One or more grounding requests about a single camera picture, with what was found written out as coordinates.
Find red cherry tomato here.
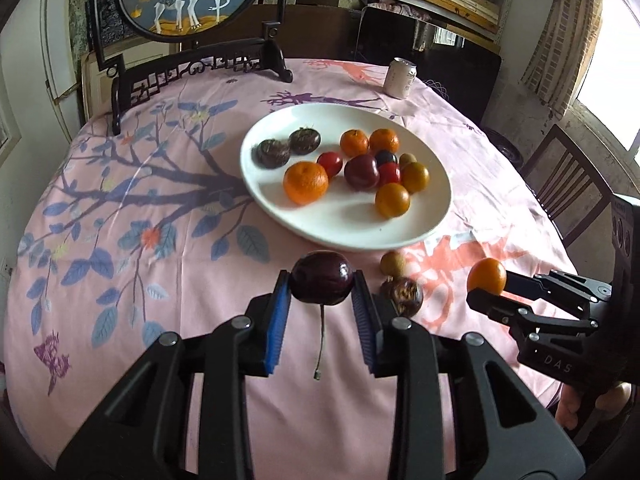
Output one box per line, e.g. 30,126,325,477
317,151,343,179
378,162,401,188

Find orange kumquat front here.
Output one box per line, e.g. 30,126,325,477
400,162,431,194

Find round deer screen ornament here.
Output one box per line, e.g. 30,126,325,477
88,0,293,134

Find dark red plum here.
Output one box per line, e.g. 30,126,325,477
344,154,378,191

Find small beige longan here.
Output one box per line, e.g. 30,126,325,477
398,153,416,168
380,250,407,278

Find person right hand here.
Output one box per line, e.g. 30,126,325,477
555,381,633,430

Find large mandarin orange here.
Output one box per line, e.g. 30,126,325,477
282,162,329,206

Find white oval plate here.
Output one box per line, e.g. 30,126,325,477
238,103,452,254

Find small mandarin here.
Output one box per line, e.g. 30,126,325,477
340,129,369,158

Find dark water chestnut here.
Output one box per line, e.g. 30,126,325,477
288,128,321,155
380,276,423,318
255,139,291,169

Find dark cherry with stem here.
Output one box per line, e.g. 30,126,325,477
288,250,354,382

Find dark wooden chair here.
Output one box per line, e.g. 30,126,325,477
520,125,613,248

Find orange kumquat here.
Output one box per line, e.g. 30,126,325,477
400,162,431,194
466,258,506,295
375,183,411,219

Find pink drink can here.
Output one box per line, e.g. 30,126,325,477
383,58,416,100

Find black cabinet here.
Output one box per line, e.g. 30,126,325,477
355,6,501,124

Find pink printed tablecloth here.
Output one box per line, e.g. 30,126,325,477
2,60,573,465

